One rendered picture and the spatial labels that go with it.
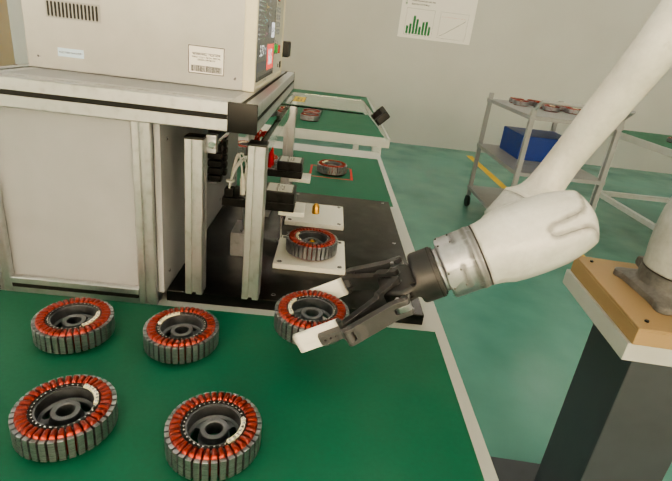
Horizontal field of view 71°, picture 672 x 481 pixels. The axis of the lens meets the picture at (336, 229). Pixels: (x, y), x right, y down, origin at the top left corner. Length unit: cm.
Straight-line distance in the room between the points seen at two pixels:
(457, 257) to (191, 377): 41
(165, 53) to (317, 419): 64
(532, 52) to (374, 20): 201
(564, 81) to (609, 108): 613
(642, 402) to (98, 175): 118
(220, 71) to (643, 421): 115
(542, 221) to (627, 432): 77
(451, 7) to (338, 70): 154
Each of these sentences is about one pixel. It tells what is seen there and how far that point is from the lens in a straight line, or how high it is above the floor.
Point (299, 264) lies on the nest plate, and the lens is 98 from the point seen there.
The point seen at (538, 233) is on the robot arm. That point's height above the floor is 102.
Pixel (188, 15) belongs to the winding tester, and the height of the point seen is 123.
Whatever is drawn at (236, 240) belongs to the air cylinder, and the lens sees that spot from 101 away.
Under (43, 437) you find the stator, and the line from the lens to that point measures 65.
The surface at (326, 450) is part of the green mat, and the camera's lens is 65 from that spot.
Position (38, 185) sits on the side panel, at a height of 95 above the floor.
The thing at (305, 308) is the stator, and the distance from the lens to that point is 73.
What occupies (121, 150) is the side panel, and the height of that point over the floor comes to 102.
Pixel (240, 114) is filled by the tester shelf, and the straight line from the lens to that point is 75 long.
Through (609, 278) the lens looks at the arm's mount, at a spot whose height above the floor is 79.
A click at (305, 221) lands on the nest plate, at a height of 78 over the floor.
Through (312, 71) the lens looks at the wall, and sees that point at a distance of 628.
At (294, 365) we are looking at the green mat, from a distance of 76.
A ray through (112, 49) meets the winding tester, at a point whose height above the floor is 116.
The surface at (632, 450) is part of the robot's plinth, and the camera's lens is 137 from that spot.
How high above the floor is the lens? 122
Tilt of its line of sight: 22 degrees down
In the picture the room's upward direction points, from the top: 7 degrees clockwise
